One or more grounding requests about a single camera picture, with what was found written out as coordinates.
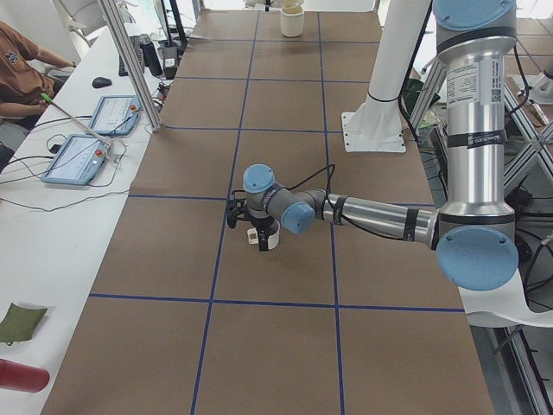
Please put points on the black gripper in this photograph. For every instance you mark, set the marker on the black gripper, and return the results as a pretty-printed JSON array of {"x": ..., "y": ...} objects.
[{"x": 260, "y": 225}]

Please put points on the white ribbed mug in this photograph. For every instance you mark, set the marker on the white ribbed mug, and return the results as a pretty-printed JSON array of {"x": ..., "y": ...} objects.
[{"x": 265, "y": 239}]

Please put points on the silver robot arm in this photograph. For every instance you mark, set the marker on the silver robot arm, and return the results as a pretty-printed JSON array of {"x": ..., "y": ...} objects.
[{"x": 472, "y": 234}]

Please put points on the far blue teach pendant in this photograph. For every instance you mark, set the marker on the far blue teach pendant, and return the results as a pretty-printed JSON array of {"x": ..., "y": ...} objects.
[{"x": 115, "y": 115}]

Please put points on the blue teach pendant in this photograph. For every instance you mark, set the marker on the blue teach pendant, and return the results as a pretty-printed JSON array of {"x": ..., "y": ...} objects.
[
  {"x": 115, "y": 115},
  {"x": 77, "y": 161}
]

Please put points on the near blue teach pendant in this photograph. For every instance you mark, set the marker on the near blue teach pendant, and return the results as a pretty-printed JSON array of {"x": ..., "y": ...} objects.
[{"x": 77, "y": 161}]

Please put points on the black water bottle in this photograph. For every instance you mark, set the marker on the black water bottle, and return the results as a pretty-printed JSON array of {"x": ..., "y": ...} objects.
[{"x": 150, "y": 57}]

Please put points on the cream plastic bin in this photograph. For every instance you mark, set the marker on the cream plastic bin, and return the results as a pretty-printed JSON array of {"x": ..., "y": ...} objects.
[{"x": 292, "y": 21}]

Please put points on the black computer mouse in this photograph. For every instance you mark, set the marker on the black computer mouse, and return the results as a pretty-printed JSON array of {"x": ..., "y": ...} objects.
[{"x": 101, "y": 82}]

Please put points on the metal stick green tip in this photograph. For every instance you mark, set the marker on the metal stick green tip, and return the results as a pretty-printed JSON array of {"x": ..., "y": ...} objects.
[{"x": 86, "y": 128}]

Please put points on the green cloth pouch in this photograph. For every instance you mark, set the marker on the green cloth pouch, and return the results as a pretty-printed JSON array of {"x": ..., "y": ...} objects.
[{"x": 19, "y": 323}]

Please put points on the person in brown shirt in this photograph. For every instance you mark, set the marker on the person in brown shirt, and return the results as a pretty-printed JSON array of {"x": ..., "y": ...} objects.
[{"x": 22, "y": 86}]

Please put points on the red cylinder bottle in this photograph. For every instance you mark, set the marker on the red cylinder bottle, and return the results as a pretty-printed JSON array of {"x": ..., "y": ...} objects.
[{"x": 22, "y": 378}]

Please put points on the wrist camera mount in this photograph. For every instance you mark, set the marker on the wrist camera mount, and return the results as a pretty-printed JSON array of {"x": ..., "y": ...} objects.
[{"x": 236, "y": 210}]

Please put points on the white camera stand pedestal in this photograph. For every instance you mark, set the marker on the white camera stand pedestal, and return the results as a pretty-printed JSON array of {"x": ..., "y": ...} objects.
[{"x": 376, "y": 126}]

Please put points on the aluminium frame post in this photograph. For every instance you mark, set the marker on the aluminium frame post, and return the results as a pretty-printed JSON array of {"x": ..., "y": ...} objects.
[{"x": 143, "y": 83}]

